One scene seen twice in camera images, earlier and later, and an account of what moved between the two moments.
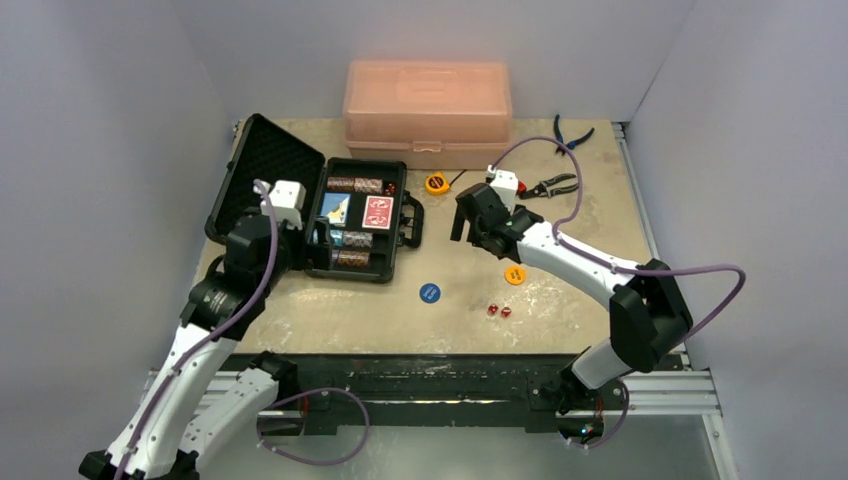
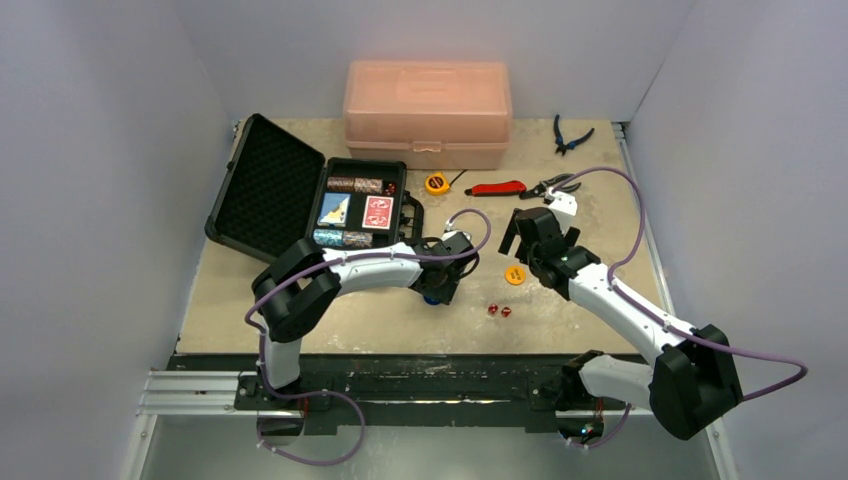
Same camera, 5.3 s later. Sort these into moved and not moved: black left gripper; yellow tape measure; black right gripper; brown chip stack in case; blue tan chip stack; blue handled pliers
Moved: black right gripper; black left gripper
Not moved: yellow tape measure; blue handled pliers; brown chip stack in case; blue tan chip stack
